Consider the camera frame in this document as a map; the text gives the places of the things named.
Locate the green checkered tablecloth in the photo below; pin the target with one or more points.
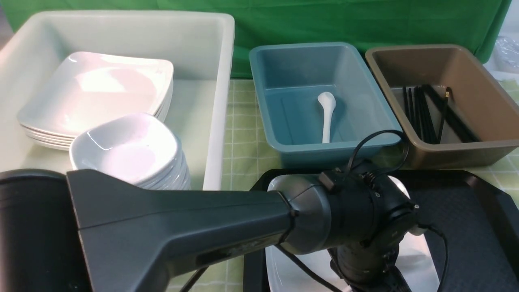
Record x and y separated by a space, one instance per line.
247 155

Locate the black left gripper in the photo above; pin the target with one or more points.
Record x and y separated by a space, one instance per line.
368 269

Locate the black chopsticks bundle in bin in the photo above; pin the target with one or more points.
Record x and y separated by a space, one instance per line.
422 106

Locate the brown plastic bin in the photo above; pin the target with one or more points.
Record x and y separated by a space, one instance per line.
478 98

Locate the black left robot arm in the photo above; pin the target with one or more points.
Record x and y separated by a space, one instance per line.
86 231

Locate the white ceramic spoon in bin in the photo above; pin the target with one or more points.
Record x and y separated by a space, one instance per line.
328 103

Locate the green backdrop cloth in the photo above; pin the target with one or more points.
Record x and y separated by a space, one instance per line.
472 24

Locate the large white plastic bin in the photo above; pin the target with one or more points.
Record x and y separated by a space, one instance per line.
198 44

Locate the stack of white square plates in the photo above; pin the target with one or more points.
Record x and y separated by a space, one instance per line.
89 89

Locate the stack of small white bowls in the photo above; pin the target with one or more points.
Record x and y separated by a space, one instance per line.
138 149

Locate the blue plastic bin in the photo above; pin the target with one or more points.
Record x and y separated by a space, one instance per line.
289 78

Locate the black chopstick with gold band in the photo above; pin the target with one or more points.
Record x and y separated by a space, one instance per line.
443 112

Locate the large white square plate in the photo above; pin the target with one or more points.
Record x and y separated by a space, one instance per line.
417 255

